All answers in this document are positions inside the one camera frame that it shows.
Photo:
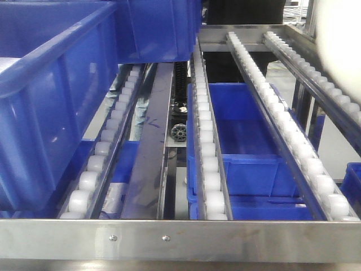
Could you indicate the white plastic bin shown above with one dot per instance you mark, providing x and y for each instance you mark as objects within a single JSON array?
[{"x": 338, "y": 42}]

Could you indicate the blue crate lower shelf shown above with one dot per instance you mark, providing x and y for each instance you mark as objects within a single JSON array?
[{"x": 260, "y": 184}]

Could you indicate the small blue crate right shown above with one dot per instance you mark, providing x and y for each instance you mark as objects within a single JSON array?
[{"x": 351, "y": 183}]

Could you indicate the large blue crate front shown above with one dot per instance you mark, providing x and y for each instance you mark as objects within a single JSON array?
[{"x": 65, "y": 61}]

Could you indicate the blue crate rear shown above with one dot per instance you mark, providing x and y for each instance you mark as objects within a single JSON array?
[{"x": 156, "y": 31}]

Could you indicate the grey caster wheel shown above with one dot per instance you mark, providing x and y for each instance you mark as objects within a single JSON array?
[{"x": 179, "y": 132}]

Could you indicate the white roller track centre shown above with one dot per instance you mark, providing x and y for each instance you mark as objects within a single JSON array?
[{"x": 212, "y": 191}]

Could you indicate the steel shelf front rail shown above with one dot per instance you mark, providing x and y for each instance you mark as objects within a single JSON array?
[{"x": 190, "y": 240}]

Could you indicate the white roller track left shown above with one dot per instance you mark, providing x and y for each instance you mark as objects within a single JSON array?
[{"x": 85, "y": 194}]

